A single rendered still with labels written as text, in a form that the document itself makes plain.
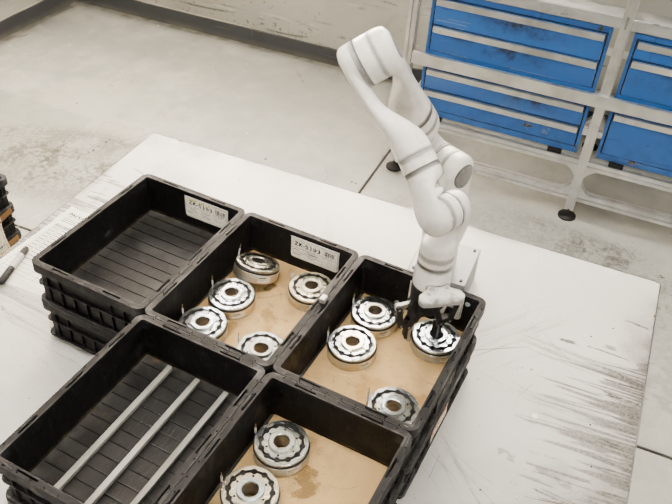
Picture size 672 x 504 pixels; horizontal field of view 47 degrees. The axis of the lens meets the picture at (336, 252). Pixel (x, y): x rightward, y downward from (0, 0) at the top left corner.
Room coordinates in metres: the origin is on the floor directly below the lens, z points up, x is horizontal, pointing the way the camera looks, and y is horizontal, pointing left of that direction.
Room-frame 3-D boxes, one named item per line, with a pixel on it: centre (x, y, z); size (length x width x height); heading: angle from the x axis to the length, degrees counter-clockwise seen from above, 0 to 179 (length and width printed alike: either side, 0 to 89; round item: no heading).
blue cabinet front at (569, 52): (2.97, -0.65, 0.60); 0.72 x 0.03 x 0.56; 69
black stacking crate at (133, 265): (1.34, 0.43, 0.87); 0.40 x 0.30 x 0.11; 155
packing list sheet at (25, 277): (1.52, 0.72, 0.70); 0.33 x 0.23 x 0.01; 159
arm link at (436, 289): (1.13, -0.20, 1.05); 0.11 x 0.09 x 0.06; 15
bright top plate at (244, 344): (1.08, 0.14, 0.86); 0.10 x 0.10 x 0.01
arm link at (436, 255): (1.15, -0.20, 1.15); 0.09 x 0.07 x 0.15; 135
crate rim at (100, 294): (1.34, 0.43, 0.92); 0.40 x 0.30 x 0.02; 155
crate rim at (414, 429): (1.09, -0.11, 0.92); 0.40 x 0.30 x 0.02; 155
